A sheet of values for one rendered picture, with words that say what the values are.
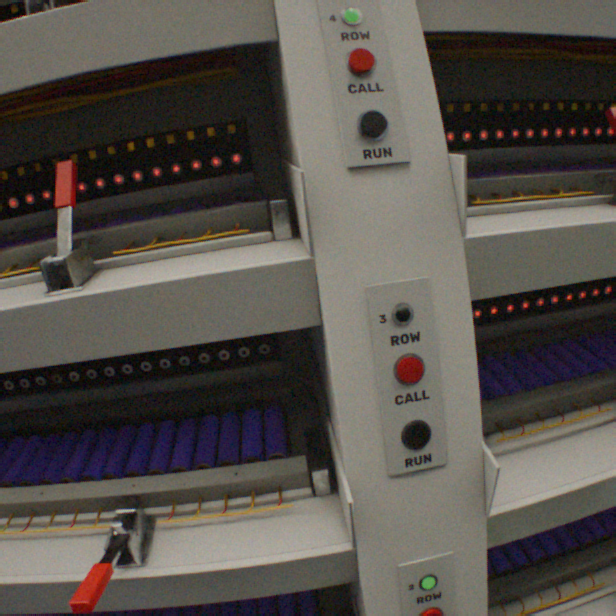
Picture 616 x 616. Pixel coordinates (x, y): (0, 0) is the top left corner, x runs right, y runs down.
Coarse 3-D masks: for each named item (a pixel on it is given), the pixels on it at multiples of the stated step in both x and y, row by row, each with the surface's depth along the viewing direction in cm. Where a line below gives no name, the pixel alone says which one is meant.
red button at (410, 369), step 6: (402, 360) 24; (408, 360) 24; (414, 360) 24; (402, 366) 24; (408, 366) 24; (414, 366) 24; (420, 366) 24; (402, 372) 24; (408, 372) 24; (414, 372) 24; (420, 372) 24; (402, 378) 24; (408, 378) 24; (414, 378) 24
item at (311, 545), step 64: (128, 384) 39; (192, 384) 40; (320, 384) 34; (320, 448) 30; (320, 512) 28; (0, 576) 23; (64, 576) 24; (128, 576) 24; (192, 576) 24; (256, 576) 25; (320, 576) 26
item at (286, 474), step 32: (128, 480) 29; (160, 480) 29; (192, 480) 29; (224, 480) 28; (256, 480) 28; (288, 480) 29; (0, 512) 27; (32, 512) 28; (64, 512) 28; (96, 512) 28; (224, 512) 27; (256, 512) 27
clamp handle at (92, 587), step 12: (120, 528) 24; (120, 540) 24; (108, 552) 23; (120, 552) 23; (96, 564) 21; (108, 564) 21; (96, 576) 20; (108, 576) 21; (84, 588) 19; (96, 588) 19; (72, 600) 18; (84, 600) 18; (96, 600) 19; (84, 612) 18
